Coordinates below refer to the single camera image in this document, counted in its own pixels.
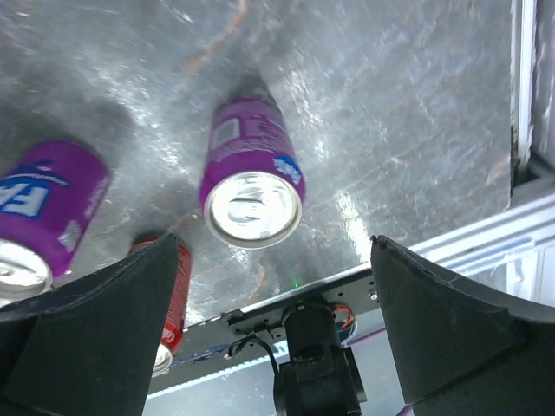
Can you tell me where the purple soda can left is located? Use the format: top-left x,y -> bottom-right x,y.
1,140 -> 111,305

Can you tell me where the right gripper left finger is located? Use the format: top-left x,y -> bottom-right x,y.
1,234 -> 178,415

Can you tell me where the purple Fanta can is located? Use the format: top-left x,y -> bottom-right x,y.
199,98 -> 306,250

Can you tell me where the red cola can front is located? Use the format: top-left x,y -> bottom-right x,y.
152,237 -> 193,378

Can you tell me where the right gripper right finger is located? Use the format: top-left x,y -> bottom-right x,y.
371,236 -> 554,415

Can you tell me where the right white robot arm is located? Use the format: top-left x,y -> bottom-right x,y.
1,235 -> 554,415

